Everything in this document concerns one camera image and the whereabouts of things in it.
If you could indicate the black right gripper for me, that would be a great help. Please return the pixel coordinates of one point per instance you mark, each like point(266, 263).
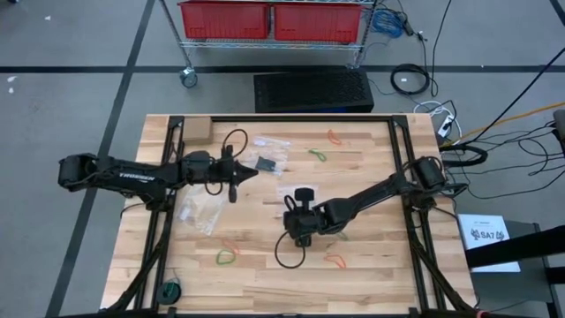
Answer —
point(306, 221)

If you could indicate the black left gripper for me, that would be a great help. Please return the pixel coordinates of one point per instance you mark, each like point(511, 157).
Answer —
point(205, 168)

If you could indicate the green rubber band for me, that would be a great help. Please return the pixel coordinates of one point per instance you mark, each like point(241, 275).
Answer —
point(216, 259)
point(314, 153)
point(344, 237)

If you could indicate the orange rubber band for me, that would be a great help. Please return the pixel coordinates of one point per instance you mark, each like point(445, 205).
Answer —
point(329, 134)
point(326, 257)
point(234, 248)

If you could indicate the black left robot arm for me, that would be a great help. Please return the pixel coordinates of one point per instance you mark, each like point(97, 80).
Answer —
point(132, 176)

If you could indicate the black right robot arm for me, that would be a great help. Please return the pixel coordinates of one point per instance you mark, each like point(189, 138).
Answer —
point(371, 194)

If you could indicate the small cardboard box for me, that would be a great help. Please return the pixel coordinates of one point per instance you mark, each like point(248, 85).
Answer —
point(197, 129)

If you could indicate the red plastic bin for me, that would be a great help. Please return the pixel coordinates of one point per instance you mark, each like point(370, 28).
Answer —
point(225, 20)
point(317, 22)

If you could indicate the white power strip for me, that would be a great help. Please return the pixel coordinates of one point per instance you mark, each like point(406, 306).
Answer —
point(445, 127)

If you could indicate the white printed booklet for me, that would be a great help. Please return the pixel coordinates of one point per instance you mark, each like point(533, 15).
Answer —
point(485, 252)

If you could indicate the grey side table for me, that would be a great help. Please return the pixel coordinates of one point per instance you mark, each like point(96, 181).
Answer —
point(507, 291)

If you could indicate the black metal beam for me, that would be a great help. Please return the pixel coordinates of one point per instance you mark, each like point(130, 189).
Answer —
point(521, 247)

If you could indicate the grey device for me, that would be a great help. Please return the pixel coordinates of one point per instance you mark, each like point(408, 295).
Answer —
point(559, 123)

